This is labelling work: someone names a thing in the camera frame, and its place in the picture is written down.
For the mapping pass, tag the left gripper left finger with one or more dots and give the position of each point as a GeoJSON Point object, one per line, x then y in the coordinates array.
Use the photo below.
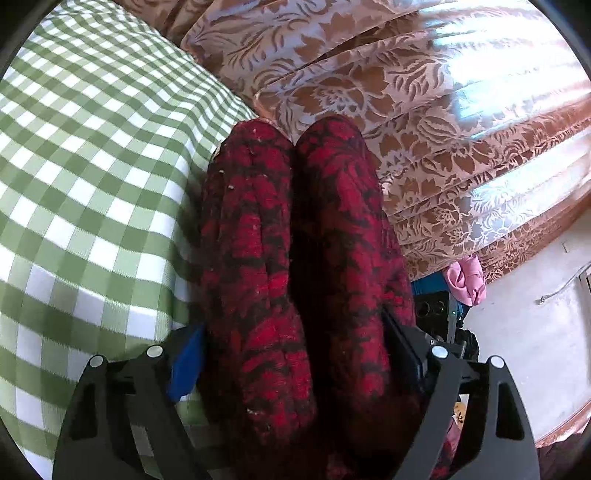
{"type": "Point", "coordinates": [112, 398]}

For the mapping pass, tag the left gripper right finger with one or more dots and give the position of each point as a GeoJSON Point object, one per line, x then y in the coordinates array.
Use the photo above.
{"type": "Point", "coordinates": [496, 440]}

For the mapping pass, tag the red floral knit garment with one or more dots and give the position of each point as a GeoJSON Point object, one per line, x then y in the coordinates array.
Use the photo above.
{"type": "Point", "coordinates": [300, 264]}

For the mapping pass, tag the pink cloth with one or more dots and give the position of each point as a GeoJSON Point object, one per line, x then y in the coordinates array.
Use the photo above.
{"type": "Point", "coordinates": [466, 280]}

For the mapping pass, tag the blue fabric item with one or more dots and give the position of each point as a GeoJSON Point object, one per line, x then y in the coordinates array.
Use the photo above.
{"type": "Point", "coordinates": [430, 284]}

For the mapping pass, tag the green checkered bed sheet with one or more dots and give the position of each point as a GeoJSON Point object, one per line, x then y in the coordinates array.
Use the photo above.
{"type": "Point", "coordinates": [107, 130]}

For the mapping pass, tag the brown floral curtain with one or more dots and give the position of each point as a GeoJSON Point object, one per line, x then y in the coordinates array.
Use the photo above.
{"type": "Point", "coordinates": [477, 113]}

